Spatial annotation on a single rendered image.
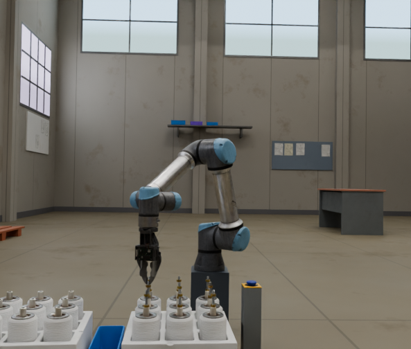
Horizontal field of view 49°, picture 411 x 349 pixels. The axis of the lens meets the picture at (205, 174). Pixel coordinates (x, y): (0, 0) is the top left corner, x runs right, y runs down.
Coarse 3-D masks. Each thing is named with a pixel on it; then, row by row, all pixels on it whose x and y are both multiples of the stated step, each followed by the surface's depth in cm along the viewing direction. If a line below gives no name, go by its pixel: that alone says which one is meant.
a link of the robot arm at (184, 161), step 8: (192, 144) 206; (184, 152) 203; (192, 152) 203; (176, 160) 200; (184, 160) 200; (192, 160) 202; (168, 168) 195; (176, 168) 196; (184, 168) 199; (192, 168) 206; (160, 176) 191; (168, 176) 192; (176, 176) 195; (152, 184) 187; (160, 184) 188; (168, 184) 191; (136, 192) 185; (136, 200) 182
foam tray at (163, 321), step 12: (132, 312) 186; (192, 312) 187; (228, 324) 172; (228, 336) 159; (132, 348) 150; (144, 348) 150; (156, 348) 150; (168, 348) 151; (180, 348) 151; (192, 348) 151; (204, 348) 151; (216, 348) 152; (228, 348) 152
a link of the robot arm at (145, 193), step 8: (144, 192) 166; (152, 192) 166; (144, 200) 166; (152, 200) 166; (160, 200) 169; (144, 208) 165; (152, 208) 166; (160, 208) 170; (144, 216) 165; (152, 216) 166
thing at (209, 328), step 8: (200, 320) 158; (208, 320) 155; (216, 320) 155; (224, 320) 157; (200, 328) 158; (208, 328) 155; (216, 328) 155; (224, 328) 157; (200, 336) 157; (208, 336) 155; (216, 336) 155; (224, 336) 157
